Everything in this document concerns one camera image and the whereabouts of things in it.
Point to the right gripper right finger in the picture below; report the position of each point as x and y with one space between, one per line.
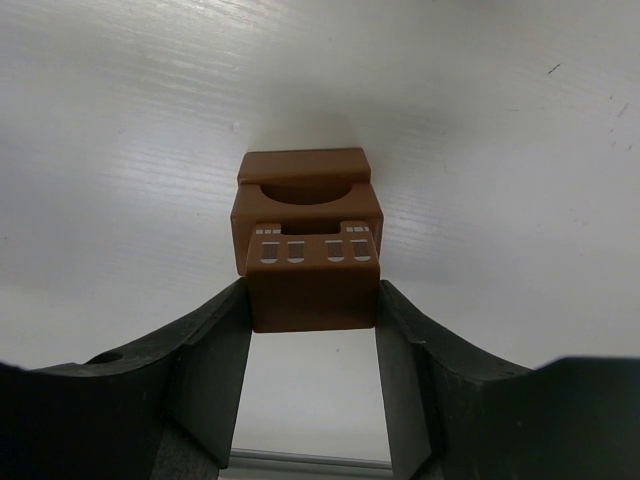
455 411

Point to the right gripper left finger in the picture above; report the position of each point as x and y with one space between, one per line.
161 407

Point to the notched brown wood block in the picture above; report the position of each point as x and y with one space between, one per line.
313 281

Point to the U-shaped brown wood block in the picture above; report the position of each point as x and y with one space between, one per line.
252 207

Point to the front aluminium rail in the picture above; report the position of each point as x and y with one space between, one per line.
282 457

